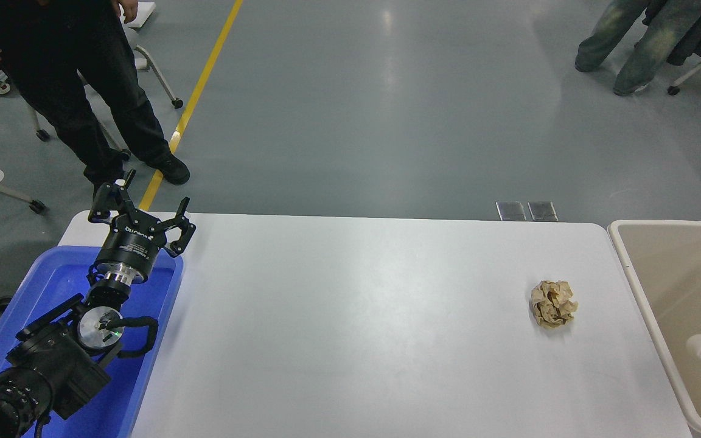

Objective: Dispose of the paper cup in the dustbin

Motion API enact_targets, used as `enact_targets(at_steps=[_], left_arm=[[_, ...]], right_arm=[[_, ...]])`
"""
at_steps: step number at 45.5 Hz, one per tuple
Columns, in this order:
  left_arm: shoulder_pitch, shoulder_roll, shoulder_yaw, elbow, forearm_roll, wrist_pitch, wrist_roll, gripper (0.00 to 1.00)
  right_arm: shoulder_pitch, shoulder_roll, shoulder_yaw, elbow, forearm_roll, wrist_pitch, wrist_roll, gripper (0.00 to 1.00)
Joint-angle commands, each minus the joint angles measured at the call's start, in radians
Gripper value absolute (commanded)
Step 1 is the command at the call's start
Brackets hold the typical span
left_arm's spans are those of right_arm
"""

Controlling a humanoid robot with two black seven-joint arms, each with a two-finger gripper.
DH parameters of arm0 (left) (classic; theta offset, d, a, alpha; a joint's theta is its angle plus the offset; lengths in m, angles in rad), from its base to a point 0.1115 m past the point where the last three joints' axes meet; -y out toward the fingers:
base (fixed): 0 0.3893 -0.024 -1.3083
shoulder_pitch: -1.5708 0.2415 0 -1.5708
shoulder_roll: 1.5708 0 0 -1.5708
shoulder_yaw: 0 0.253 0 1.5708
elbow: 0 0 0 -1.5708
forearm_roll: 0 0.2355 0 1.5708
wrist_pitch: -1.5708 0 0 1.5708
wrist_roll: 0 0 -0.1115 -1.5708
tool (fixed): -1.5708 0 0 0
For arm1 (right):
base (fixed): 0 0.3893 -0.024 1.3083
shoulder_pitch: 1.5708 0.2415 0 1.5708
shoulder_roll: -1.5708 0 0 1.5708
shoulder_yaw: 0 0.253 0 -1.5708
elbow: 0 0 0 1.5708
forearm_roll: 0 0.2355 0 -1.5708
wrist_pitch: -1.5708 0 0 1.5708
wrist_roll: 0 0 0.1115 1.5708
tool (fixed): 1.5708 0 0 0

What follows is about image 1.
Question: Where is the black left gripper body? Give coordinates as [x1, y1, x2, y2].
[94, 210, 166, 273]

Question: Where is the person's left hand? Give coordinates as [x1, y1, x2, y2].
[116, 0, 143, 23]

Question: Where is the large pale bin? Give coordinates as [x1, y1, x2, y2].
[607, 220, 701, 438]

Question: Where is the blue plastic tray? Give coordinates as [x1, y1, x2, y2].
[0, 245, 184, 438]

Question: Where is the grey office chair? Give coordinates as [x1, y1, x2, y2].
[25, 27, 184, 162]

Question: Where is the person in black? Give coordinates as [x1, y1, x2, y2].
[0, 0, 191, 200]

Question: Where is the crumpled tan paper ball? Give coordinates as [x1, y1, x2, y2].
[529, 280, 579, 330]

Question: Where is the white board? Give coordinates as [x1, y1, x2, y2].
[125, 2, 156, 29]

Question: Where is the metal floor plate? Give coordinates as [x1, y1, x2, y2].
[496, 201, 528, 221]
[528, 201, 559, 221]

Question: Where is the person in pale trousers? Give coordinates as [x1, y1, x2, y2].
[574, 0, 701, 97]

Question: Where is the white wheeled chair frame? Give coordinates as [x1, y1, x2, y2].
[667, 59, 701, 96]

